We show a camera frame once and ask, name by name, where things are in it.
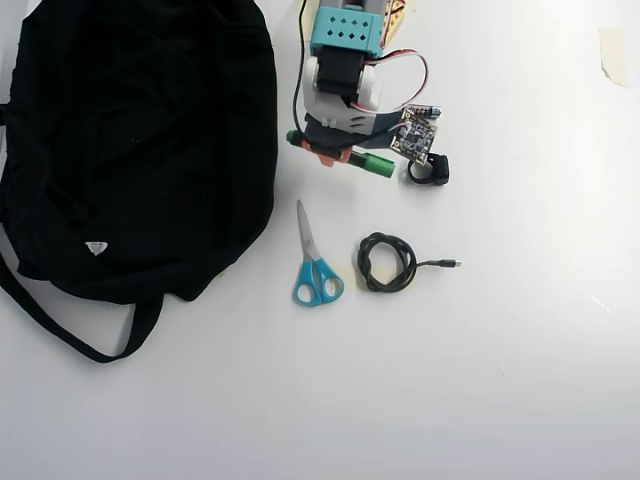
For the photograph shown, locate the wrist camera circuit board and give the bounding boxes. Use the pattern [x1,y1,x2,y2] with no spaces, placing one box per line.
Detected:
[388,104,439,165]

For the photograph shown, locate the black ring strap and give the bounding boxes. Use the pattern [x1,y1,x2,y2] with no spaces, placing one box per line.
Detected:
[407,154,450,185]

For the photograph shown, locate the black fabric bag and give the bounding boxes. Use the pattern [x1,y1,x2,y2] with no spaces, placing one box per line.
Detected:
[0,0,280,365]

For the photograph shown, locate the blue handled scissors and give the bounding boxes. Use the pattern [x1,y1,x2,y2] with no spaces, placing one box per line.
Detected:
[291,198,346,307]

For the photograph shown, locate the green capped black marker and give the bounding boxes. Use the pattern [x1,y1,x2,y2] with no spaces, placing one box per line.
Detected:
[285,128,398,180]

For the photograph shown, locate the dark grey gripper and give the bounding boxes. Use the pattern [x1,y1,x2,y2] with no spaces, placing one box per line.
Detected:
[301,113,407,170]

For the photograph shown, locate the coiled black USB cable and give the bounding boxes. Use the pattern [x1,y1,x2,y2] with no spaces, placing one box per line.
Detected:
[357,230,463,295]

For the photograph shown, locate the beige masking tape piece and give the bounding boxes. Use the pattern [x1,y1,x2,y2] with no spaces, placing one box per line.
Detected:
[598,27,629,89]

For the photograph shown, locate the white and red servo cable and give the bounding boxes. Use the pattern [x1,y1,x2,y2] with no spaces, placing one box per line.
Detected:
[349,48,430,112]

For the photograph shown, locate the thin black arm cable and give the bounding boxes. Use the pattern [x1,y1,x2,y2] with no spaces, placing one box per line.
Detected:
[291,0,309,131]

